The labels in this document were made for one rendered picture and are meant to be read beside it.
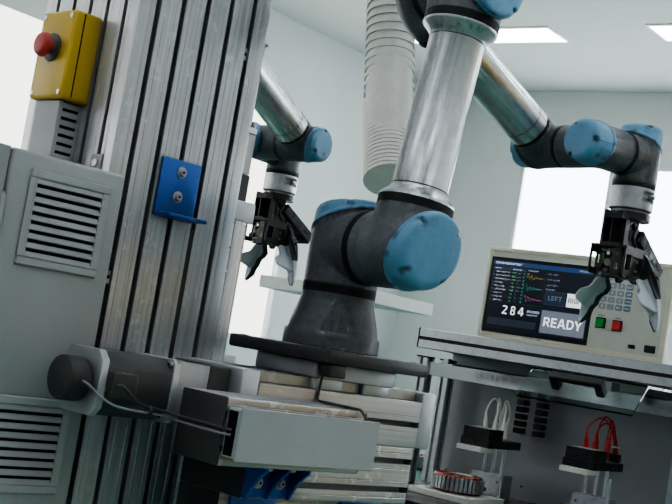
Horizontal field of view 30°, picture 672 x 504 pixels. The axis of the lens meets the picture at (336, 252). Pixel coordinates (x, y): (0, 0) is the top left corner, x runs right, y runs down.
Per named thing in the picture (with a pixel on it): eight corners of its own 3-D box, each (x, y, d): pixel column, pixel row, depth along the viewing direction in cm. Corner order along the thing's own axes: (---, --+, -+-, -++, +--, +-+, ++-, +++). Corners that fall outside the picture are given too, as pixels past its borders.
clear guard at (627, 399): (631, 416, 227) (636, 383, 227) (514, 395, 241) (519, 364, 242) (695, 424, 253) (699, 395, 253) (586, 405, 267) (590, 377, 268)
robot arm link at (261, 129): (271, 119, 264) (302, 131, 273) (231, 117, 271) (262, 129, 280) (264, 155, 264) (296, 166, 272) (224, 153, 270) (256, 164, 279)
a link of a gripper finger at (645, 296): (640, 328, 209) (618, 281, 213) (658, 333, 213) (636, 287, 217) (655, 319, 207) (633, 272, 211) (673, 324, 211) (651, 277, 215)
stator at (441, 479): (471, 497, 256) (473, 479, 256) (421, 486, 261) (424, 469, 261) (490, 496, 265) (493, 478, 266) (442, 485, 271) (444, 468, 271)
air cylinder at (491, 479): (498, 501, 270) (502, 475, 271) (468, 494, 275) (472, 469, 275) (509, 501, 274) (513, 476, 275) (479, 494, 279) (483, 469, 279)
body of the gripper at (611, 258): (584, 275, 216) (595, 207, 217) (611, 283, 222) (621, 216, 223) (623, 279, 210) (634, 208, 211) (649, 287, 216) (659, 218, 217)
